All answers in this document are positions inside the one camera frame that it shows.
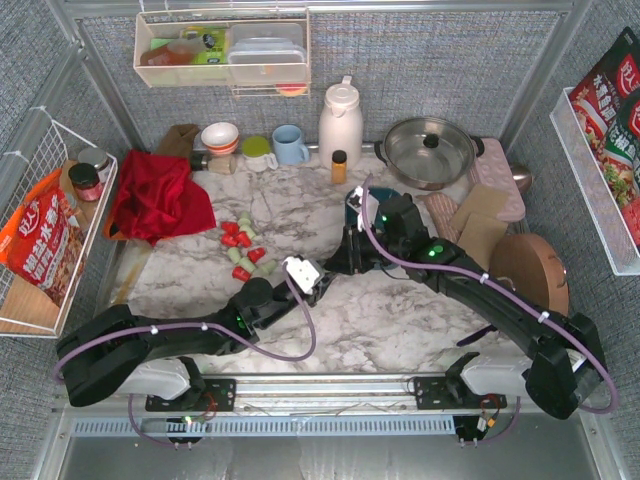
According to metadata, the white orange striped bowl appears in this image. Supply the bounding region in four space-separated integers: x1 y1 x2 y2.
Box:
201 122 239 156

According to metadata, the brown cardboard sheet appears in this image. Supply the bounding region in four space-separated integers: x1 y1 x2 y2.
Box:
451 184 508 230
458 213 508 270

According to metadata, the clear plastic container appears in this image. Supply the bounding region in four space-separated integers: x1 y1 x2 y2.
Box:
226 22 307 85

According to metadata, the red snack bag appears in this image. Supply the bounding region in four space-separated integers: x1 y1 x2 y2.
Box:
1 168 84 306

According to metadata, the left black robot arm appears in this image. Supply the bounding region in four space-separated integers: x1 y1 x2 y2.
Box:
53 273 336 407

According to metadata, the cream wall storage box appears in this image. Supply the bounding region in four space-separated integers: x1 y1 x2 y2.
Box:
133 7 311 95

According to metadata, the pepper grinder bottle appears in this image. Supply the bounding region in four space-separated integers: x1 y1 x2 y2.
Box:
189 152 237 175

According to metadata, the pink egg tray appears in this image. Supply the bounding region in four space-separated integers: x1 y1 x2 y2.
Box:
468 137 526 223

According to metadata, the blue mug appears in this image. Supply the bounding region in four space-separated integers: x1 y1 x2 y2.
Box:
272 125 310 166

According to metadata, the silver lid jar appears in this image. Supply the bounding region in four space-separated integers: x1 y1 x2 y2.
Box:
78 147 110 183

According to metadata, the round wooden board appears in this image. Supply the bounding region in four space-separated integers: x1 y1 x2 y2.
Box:
489 233 569 316

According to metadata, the white wire side basket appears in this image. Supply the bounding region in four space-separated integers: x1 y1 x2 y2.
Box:
1 106 118 338

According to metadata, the red seasoning packet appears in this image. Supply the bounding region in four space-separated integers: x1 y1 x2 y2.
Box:
569 27 639 245

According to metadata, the white right wall basket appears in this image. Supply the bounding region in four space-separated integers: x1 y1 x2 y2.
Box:
549 87 639 277

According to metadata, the brown paper bag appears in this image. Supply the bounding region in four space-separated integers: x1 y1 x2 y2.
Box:
154 124 200 158

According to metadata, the teal storage basket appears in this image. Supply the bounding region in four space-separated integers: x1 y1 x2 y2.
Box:
345 187 400 230

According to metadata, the green lidded cup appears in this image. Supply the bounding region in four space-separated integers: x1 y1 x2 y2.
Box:
241 136 278 173

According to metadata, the dark lid jar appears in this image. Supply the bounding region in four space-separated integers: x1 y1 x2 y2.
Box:
68 163 103 202

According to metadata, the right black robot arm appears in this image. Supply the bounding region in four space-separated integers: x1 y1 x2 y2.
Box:
325 188 619 419

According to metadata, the red cloth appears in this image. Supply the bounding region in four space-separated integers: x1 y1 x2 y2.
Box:
103 150 216 246

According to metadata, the striped oven mitt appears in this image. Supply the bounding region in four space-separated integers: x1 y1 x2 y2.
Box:
418 192 461 243

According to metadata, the orange spice bottle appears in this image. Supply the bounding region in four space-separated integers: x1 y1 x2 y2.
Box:
331 150 347 184

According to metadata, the white thermos jug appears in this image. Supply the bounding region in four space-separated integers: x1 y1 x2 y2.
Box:
318 76 364 169

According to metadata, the stainless steel pot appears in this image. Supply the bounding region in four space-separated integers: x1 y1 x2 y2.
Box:
373 117 485 191

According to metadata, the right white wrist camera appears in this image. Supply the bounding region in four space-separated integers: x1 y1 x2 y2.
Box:
346 186 364 211

